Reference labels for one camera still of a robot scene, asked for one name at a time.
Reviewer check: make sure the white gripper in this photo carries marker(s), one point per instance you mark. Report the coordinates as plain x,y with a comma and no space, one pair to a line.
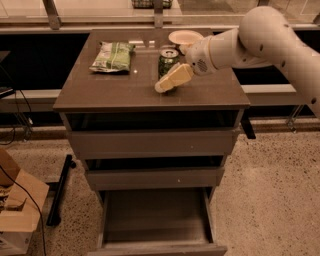
198,56

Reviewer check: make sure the green soda can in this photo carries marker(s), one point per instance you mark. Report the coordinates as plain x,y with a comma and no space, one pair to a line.
167,59

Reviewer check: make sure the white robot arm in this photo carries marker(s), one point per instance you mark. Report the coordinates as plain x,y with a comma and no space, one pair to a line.
263,35

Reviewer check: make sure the grey drawer cabinet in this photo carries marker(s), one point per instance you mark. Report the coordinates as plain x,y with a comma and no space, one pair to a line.
127,101

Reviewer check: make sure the top grey drawer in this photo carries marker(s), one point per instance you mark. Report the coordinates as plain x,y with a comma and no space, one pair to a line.
146,144

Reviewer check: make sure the grey drawer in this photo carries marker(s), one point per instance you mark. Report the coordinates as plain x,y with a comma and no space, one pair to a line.
146,144
154,179
157,222

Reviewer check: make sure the middle grey drawer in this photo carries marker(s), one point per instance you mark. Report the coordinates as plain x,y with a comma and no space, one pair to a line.
154,179

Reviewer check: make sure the bottom grey drawer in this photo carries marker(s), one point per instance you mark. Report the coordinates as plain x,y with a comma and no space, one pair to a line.
157,222

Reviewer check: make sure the white paper bowl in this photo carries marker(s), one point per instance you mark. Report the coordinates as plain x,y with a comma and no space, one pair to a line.
184,37

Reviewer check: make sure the green chip bag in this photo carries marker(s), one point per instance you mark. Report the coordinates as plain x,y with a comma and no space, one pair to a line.
113,57

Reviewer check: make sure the black floor stand leg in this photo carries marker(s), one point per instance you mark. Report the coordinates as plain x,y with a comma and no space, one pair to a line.
57,188

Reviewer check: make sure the brown cardboard box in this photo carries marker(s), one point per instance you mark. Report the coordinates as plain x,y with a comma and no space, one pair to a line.
22,199

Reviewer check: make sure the black bracket behind cabinet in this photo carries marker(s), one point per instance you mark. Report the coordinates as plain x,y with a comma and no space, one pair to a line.
247,126

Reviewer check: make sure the metal bracket right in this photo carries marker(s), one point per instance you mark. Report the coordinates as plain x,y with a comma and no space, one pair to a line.
293,116

